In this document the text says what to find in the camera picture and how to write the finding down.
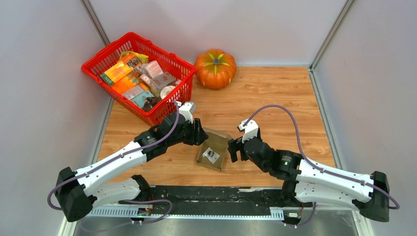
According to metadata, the grey pink box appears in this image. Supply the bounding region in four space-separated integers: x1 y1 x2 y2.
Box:
150 72 176 93

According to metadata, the red plastic shopping basket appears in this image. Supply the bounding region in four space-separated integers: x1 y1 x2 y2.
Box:
81 32 195 126

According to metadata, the small white packet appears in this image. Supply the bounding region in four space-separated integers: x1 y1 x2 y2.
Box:
202 147 220 164

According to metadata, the brown cardboard box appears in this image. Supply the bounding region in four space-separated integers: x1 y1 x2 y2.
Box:
196 127 232 172

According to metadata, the purple cable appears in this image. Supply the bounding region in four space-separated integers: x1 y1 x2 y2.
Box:
242 104 401 210
47 101 181 211

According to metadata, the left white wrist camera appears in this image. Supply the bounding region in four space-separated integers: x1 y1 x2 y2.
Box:
175 101 196 123

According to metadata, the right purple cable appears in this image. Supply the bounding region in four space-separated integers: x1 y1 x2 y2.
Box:
242 104 401 210

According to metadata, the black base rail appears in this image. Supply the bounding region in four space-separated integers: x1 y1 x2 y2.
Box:
118 185 313 217

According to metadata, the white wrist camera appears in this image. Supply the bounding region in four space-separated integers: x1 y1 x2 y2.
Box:
175 101 196 123
238 118 261 143

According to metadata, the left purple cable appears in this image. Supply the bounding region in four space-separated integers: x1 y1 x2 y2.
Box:
47 101 181 211

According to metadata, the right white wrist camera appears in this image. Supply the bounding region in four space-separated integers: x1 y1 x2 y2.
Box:
238 118 261 143

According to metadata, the white tape roll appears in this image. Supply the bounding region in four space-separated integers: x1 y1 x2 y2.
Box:
160 85 176 99

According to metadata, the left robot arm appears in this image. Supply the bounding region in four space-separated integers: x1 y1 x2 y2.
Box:
53 112 209 222

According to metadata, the yellow snack bag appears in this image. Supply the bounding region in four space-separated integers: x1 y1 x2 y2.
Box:
119 51 149 64

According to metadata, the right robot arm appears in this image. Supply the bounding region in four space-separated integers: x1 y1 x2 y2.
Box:
228 138 389 222

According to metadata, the teal box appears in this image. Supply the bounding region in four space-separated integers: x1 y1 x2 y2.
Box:
131 90 154 108

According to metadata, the orange pumpkin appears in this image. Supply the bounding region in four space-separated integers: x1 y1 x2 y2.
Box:
194 49 237 89

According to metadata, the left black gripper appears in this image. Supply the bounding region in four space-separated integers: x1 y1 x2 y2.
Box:
167 118 209 147

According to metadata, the orange snack box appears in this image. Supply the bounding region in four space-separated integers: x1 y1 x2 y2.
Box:
99 56 141 86

